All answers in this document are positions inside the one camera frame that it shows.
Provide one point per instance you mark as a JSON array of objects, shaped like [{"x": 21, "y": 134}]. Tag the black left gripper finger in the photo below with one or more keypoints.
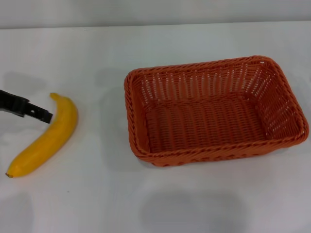
[{"x": 22, "y": 106}]

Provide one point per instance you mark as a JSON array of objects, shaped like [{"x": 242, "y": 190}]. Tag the orange woven rectangular basket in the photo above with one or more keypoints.
[{"x": 201, "y": 121}]

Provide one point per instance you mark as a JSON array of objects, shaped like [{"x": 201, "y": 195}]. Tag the yellow banana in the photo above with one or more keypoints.
[{"x": 58, "y": 126}]

